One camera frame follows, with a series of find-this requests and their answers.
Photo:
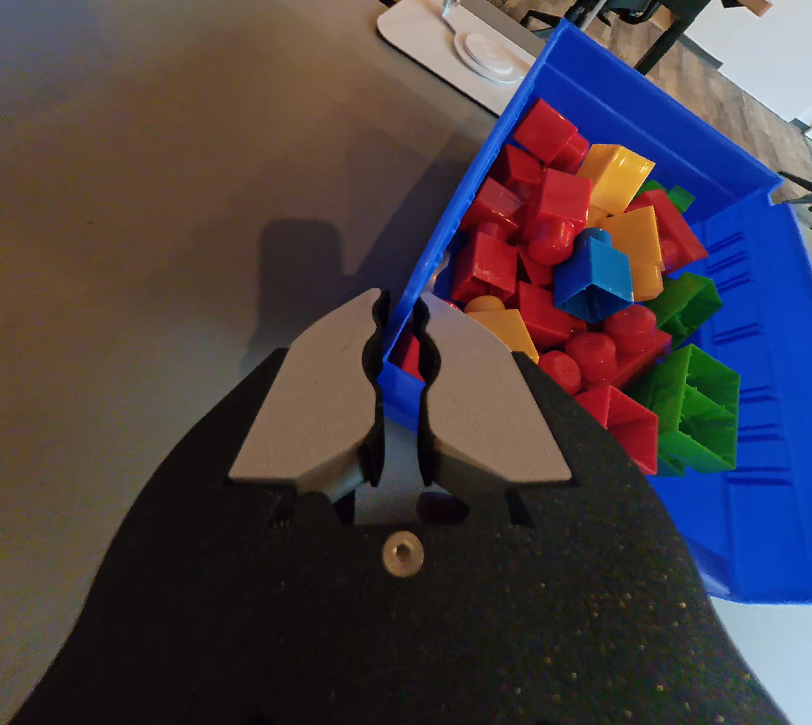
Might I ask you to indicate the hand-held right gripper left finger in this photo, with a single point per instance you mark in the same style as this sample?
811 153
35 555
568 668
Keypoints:
305 414

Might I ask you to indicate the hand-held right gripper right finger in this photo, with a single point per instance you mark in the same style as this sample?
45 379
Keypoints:
495 414

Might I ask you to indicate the pile of mixed mega blocks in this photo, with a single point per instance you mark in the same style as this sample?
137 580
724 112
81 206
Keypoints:
558 218

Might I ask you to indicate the blue plastic bin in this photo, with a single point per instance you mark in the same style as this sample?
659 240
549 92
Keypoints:
749 509

